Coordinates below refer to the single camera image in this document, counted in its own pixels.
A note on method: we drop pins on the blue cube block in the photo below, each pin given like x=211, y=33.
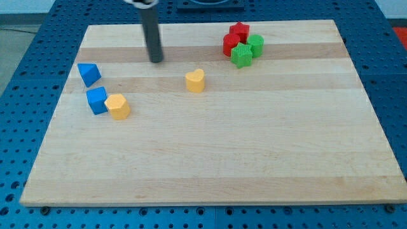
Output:
x=96, y=98

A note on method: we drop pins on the white ring rod collar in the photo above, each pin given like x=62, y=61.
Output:
x=142, y=4

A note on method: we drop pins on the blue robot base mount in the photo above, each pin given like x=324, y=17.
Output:
x=211, y=5

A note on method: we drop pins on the green star block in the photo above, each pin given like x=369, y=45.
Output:
x=241, y=55

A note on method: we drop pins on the red star block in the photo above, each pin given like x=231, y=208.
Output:
x=240, y=29

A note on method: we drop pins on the blue triangle block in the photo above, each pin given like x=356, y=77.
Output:
x=89, y=73

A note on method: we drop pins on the yellow heart block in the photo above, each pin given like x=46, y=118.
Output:
x=195, y=81

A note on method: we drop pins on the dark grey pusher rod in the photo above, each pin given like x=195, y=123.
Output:
x=149, y=19

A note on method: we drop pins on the red cylinder block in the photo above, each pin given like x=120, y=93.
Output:
x=229, y=42

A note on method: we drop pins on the yellow hexagon block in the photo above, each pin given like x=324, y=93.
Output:
x=118, y=107

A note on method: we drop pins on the light wooden board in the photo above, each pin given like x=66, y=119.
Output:
x=294, y=128

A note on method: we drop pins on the green cylinder block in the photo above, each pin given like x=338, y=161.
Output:
x=256, y=41

